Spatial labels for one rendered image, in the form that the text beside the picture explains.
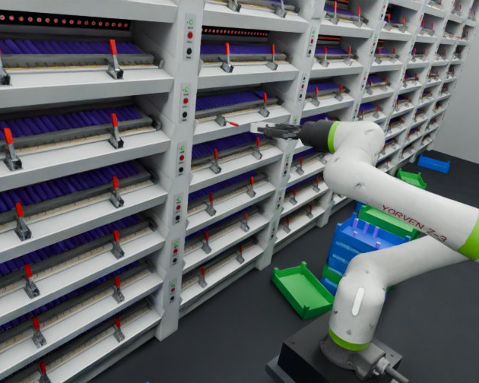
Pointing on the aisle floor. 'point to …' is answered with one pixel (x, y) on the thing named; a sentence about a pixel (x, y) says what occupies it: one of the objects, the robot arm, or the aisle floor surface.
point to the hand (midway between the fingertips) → (261, 128)
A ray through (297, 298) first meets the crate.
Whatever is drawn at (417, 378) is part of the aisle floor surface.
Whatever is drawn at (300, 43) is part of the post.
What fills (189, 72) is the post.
